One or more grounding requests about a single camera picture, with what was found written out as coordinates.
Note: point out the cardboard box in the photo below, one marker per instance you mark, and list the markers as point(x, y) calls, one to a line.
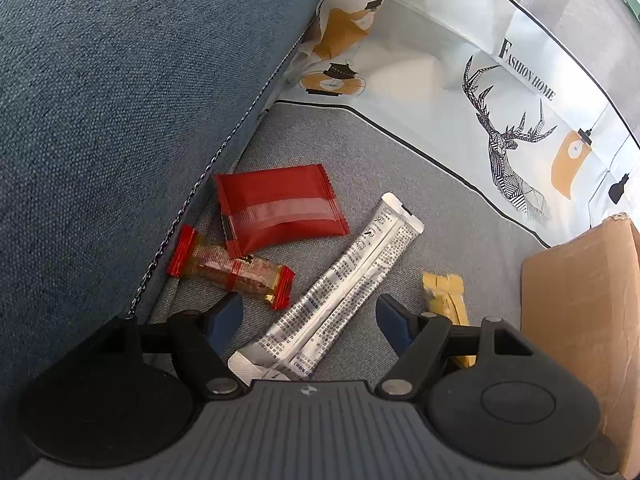
point(575, 300)

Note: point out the red gold candy bar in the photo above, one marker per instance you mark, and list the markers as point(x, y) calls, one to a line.
point(235, 270)

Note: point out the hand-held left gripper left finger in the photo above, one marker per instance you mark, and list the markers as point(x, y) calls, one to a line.
point(227, 317)

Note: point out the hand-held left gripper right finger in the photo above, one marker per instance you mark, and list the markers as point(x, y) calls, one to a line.
point(392, 320)

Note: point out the blue sofa armrest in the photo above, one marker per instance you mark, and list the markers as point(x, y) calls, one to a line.
point(125, 110)

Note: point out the white stick packets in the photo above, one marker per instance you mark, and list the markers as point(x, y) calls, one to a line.
point(340, 280)

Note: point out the red snack packet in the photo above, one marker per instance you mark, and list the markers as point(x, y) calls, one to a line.
point(280, 205)

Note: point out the grey deer-print sofa cover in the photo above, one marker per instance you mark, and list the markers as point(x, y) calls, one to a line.
point(450, 35)

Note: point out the yellow snack packet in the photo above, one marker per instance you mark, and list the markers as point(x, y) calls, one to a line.
point(445, 295)

